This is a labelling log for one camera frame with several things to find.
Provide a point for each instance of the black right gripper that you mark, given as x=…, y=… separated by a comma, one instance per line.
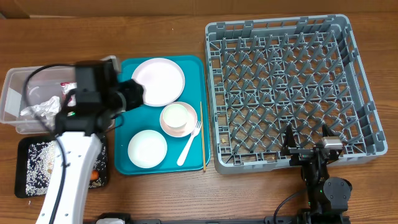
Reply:
x=303, y=154

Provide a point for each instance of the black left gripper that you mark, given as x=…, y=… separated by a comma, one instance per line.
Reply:
x=134, y=88

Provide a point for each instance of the white cup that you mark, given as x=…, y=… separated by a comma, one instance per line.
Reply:
x=175, y=116

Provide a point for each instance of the white bowl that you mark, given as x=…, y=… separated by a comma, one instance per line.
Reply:
x=147, y=149

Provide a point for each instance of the red snack wrapper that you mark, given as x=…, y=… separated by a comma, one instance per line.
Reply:
x=66, y=87

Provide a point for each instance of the white paper napkin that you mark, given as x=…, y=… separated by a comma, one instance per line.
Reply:
x=46, y=109

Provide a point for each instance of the orange carrot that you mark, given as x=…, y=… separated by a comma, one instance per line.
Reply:
x=94, y=175

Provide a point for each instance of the cooked rice with peanuts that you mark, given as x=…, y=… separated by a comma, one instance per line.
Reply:
x=40, y=164

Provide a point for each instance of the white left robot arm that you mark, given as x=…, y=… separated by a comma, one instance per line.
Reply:
x=100, y=97

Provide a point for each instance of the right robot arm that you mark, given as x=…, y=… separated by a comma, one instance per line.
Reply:
x=327, y=196

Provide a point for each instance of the clear plastic waste bin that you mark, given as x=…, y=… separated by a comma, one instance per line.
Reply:
x=41, y=88

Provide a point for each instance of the large white plate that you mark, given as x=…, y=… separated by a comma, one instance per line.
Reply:
x=162, y=79

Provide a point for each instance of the teal plastic tray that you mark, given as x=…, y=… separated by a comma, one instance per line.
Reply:
x=148, y=117

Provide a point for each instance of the grey plastic dish rack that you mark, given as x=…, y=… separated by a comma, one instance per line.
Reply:
x=303, y=72

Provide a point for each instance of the pink saucer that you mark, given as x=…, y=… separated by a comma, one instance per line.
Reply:
x=187, y=129

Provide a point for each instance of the wooden chopstick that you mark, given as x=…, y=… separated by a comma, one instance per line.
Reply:
x=202, y=138

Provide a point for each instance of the white plastic fork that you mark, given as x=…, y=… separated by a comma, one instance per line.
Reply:
x=181, y=159

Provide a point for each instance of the black rectangular tray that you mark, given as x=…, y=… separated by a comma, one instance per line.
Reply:
x=21, y=167

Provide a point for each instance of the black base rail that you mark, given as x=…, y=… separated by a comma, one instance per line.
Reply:
x=127, y=219

